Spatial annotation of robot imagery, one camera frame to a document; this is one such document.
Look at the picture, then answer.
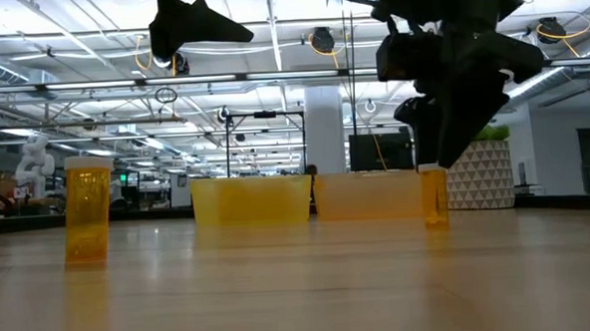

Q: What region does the yellow translucent plastic bin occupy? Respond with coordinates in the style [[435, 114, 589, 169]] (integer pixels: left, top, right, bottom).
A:
[[189, 172, 315, 229]]

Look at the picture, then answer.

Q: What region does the thin yellow cable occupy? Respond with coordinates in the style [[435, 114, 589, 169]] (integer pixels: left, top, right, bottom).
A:
[[340, 81, 388, 174]]

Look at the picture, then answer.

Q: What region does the black monitor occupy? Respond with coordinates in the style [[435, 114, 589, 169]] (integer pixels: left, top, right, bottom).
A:
[[348, 132, 401, 173]]

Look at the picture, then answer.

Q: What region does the black aluminium table frame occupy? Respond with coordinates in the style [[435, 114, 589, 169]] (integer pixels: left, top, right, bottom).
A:
[[0, 187, 590, 237]]

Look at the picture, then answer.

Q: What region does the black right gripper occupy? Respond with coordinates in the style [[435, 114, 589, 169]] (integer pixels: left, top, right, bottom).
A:
[[371, 0, 550, 172]]

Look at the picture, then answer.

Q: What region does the medium orange pill bottle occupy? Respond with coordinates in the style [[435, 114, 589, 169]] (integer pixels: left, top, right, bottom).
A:
[[58, 154, 119, 267]]

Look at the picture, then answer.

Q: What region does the slim orange pill bottle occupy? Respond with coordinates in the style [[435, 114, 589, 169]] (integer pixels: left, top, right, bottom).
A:
[[418, 162, 451, 231]]

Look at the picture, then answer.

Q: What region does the black metal rig stand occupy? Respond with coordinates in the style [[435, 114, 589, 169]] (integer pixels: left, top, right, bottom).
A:
[[224, 108, 309, 179]]

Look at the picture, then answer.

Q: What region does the orange translucent plastic bin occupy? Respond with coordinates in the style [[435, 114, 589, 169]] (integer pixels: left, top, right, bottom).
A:
[[312, 167, 425, 222]]

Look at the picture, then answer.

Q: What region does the succulent in white patterned pot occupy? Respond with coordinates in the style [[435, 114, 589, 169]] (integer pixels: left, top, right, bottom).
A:
[[444, 123, 517, 212]]

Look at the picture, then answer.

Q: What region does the white square column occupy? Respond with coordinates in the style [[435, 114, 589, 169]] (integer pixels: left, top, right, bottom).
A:
[[303, 85, 347, 175]]

